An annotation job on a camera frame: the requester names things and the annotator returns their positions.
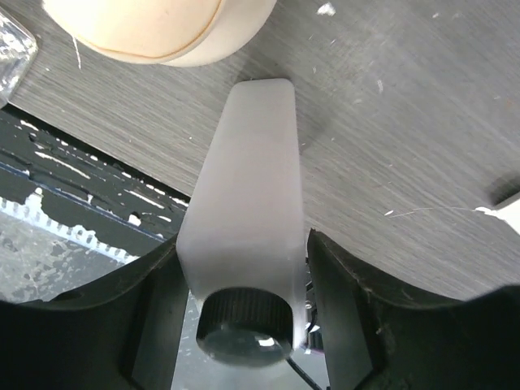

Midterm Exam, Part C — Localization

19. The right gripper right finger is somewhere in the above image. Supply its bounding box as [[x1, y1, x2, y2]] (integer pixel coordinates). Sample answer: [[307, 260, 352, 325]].
[[308, 230, 519, 389]]

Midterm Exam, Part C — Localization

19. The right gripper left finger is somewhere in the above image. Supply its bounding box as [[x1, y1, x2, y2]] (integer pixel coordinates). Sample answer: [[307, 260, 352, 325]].
[[1, 239, 188, 389]]

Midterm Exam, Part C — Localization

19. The white bottle black cap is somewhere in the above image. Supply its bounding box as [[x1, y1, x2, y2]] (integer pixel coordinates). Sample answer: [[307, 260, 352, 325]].
[[176, 78, 306, 367]]

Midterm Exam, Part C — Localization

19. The white rack foot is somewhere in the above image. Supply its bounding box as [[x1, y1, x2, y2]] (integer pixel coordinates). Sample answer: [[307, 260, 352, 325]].
[[474, 193, 520, 235]]

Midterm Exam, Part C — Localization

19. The beige round bottle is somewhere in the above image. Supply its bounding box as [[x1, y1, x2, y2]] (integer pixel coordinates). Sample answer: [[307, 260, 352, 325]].
[[42, 0, 276, 67]]

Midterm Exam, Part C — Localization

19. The clear glass bottle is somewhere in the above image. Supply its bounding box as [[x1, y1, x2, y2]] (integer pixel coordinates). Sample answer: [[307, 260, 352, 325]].
[[0, 8, 38, 108]]

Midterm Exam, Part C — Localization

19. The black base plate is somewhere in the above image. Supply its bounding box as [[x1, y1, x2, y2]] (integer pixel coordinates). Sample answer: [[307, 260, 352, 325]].
[[1, 105, 189, 264]]

